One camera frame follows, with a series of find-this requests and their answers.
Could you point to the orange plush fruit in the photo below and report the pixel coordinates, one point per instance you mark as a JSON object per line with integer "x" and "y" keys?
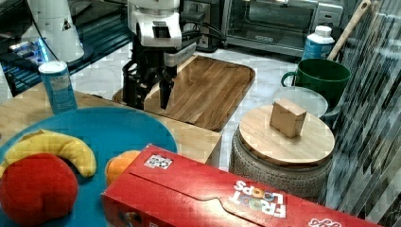
{"x": 118, "y": 164}

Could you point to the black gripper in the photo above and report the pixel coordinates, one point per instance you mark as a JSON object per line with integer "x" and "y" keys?
{"x": 146, "y": 68}

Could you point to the wooden serving tray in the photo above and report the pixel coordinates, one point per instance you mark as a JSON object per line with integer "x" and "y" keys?
{"x": 206, "y": 92}

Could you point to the wooden spoon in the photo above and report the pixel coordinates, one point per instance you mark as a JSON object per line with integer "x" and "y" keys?
{"x": 356, "y": 17}

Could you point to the blue white-capped bottle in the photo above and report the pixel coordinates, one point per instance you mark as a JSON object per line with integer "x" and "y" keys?
{"x": 318, "y": 45}

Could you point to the red plush apple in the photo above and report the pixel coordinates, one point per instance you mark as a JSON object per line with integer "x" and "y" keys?
{"x": 37, "y": 189}

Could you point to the green mug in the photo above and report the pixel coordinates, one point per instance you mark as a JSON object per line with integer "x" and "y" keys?
{"x": 325, "y": 77}

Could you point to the blue round plate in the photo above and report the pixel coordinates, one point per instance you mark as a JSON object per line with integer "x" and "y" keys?
{"x": 108, "y": 131}

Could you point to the blue salt shaker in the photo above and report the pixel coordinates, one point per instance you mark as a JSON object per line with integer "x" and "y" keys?
{"x": 57, "y": 83}

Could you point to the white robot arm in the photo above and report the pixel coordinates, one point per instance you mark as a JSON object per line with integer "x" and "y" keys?
{"x": 159, "y": 45}

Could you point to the yellow plush banana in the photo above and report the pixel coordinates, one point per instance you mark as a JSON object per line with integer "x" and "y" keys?
{"x": 77, "y": 152}

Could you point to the stainless toaster oven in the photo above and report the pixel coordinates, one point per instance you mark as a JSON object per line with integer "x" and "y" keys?
{"x": 279, "y": 26}

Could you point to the ceramic jar with wooden lid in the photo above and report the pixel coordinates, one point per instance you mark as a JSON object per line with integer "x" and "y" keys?
{"x": 284, "y": 146}

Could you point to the red Froot Loops box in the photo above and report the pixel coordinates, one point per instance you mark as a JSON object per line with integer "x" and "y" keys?
{"x": 163, "y": 189}

